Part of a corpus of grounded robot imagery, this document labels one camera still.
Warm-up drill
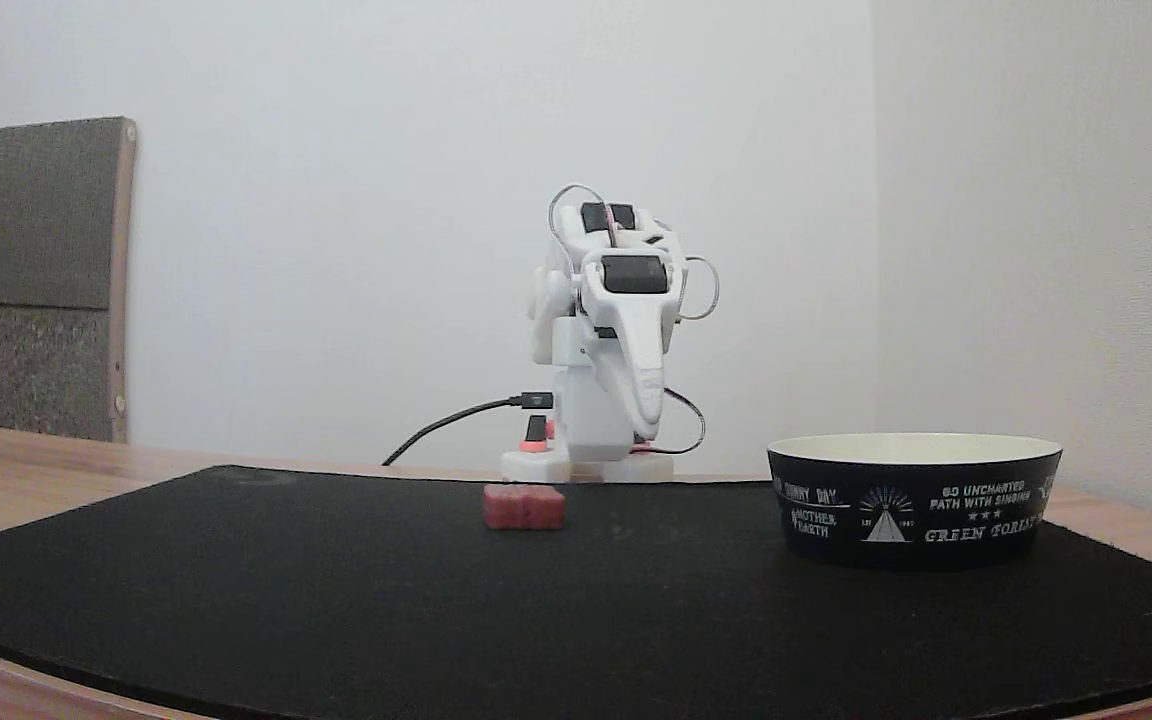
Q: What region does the black table mat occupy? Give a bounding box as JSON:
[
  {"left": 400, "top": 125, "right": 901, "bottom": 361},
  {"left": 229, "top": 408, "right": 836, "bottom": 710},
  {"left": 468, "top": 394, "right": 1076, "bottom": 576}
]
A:
[{"left": 0, "top": 464, "right": 1152, "bottom": 720}]

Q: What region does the red toy block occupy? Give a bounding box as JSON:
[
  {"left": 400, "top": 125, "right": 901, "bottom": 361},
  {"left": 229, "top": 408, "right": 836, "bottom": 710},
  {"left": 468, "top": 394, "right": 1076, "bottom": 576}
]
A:
[{"left": 483, "top": 484, "right": 567, "bottom": 531}]

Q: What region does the grey fabric wooden panel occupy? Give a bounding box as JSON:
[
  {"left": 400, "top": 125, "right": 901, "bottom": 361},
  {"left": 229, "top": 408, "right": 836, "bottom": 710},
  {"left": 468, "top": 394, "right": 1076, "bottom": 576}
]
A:
[{"left": 0, "top": 116, "right": 138, "bottom": 444}]

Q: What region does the black printed bowl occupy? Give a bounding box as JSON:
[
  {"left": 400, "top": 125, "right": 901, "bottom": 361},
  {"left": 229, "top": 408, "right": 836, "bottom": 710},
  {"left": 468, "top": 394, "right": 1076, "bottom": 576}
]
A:
[{"left": 767, "top": 432, "right": 1064, "bottom": 573}]

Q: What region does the black usb cable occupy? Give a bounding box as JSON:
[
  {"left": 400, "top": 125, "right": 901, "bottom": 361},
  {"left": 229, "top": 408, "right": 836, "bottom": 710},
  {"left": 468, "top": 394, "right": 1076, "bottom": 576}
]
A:
[{"left": 381, "top": 393, "right": 555, "bottom": 468}]

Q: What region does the thin red black wire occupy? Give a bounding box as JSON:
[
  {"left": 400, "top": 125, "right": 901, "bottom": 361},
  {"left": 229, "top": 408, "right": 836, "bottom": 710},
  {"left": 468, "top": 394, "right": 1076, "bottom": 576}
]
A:
[{"left": 648, "top": 386, "right": 708, "bottom": 457}]

